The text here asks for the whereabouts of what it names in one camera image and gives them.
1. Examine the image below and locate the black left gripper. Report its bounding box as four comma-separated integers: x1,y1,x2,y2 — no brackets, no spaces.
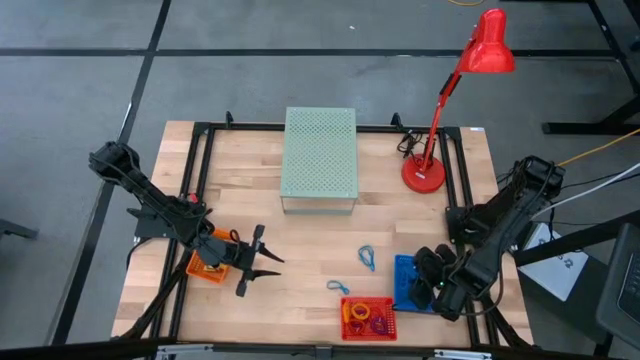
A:
198,223,286,299

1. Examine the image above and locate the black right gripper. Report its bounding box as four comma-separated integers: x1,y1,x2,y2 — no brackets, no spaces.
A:
408,243,460,312

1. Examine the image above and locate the red plastic basket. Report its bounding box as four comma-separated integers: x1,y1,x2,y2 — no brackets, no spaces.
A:
340,295,399,343

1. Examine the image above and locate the blue elastic band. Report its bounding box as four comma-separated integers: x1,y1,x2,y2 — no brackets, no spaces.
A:
357,244,377,273
326,279,352,297

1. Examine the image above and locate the orange plastic basket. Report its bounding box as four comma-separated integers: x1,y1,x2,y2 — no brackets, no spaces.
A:
185,227,237,286

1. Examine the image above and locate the yellow spiral wrist coil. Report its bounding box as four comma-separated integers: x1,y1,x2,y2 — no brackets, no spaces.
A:
349,301,372,322

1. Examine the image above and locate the green perforated metal shelf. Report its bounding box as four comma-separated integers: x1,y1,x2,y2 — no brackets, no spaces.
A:
279,105,360,217

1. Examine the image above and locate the red desk lamp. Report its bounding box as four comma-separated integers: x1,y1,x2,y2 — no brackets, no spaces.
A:
400,7,517,195

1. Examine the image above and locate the blue plastic basket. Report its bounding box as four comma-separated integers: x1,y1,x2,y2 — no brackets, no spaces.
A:
392,254,437,315

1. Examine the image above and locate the white paper sheet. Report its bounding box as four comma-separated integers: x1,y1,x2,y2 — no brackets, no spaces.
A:
516,221,591,303

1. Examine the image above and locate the black metal bar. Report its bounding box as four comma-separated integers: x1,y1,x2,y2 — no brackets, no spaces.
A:
513,208,640,267

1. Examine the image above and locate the dark grey laptop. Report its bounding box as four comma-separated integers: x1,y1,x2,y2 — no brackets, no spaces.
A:
594,222,640,351

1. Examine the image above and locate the silver aluminium bracket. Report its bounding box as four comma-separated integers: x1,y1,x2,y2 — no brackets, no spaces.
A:
155,342,215,360
432,348,495,360

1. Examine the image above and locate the black lamp cable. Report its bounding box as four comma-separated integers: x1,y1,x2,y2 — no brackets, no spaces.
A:
396,128,427,160

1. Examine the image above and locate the black aluminium table frame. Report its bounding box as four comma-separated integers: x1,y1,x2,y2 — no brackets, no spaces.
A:
110,110,534,360

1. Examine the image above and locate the white cable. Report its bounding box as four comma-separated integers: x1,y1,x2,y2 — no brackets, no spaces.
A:
528,160,640,222

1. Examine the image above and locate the yellow hanging cable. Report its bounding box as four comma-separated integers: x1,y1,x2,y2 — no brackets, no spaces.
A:
556,127,640,168

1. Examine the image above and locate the black desk frame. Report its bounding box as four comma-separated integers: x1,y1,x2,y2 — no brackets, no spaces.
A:
541,0,640,137

